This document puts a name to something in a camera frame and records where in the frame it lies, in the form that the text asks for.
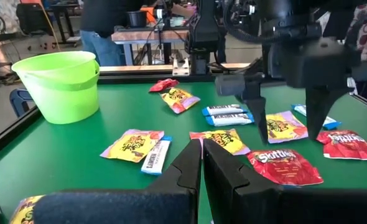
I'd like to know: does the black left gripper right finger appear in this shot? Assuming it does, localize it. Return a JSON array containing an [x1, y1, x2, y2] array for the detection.
[[202, 138, 367, 224]]

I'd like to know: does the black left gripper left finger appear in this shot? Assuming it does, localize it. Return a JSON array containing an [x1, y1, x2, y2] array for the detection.
[[32, 139, 202, 224]]

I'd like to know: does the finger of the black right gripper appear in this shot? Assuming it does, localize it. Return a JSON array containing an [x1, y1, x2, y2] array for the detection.
[[243, 96, 270, 146], [304, 88, 350, 141]]

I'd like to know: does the red Skittles candy packet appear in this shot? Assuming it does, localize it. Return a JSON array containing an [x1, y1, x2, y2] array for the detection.
[[148, 78, 180, 93], [246, 148, 324, 187], [316, 129, 367, 162]]

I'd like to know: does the white blue Hershey's bar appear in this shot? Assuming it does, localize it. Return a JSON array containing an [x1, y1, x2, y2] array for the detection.
[[141, 135, 173, 175], [291, 104, 342, 131], [201, 103, 248, 117], [205, 113, 255, 127]]

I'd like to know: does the blue-legged wooden table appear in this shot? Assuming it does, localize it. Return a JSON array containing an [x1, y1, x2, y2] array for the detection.
[[111, 26, 197, 66]]

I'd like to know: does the black pot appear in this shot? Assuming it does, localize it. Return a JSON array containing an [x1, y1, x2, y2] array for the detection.
[[126, 11, 149, 28]]

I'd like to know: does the lime green plastic bucket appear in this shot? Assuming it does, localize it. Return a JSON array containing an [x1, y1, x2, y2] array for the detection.
[[11, 50, 101, 125]]

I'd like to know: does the black office chair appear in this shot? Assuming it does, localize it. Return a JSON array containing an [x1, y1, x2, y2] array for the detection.
[[15, 2, 55, 37]]

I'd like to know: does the white metal bracket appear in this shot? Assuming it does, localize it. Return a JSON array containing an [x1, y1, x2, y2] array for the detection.
[[172, 57, 190, 77]]

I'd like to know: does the yellow hanging cable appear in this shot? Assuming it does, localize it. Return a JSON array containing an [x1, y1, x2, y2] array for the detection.
[[37, 0, 62, 52]]

